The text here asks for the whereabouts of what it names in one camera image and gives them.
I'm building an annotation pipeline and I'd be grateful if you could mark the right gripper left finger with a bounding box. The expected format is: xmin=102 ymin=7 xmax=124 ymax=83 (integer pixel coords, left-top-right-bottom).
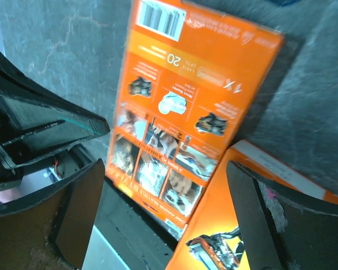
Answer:
xmin=0 ymin=159 xmax=105 ymax=269

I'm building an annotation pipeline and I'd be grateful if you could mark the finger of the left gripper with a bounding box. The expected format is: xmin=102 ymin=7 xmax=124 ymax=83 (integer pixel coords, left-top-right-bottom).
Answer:
xmin=0 ymin=52 xmax=110 ymax=169

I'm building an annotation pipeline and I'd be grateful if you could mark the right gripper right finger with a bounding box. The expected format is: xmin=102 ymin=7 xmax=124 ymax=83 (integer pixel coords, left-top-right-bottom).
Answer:
xmin=226 ymin=161 xmax=338 ymax=269

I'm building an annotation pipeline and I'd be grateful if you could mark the orange Gillette Fusion box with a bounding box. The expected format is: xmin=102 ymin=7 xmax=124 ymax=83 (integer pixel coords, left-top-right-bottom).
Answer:
xmin=167 ymin=140 xmax=338 ymax=269

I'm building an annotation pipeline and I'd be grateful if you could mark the orange razor box back-side up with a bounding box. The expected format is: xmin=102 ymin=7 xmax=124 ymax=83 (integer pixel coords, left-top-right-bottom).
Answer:
xmin=106 ymin=1 xmax=283 ymax=230

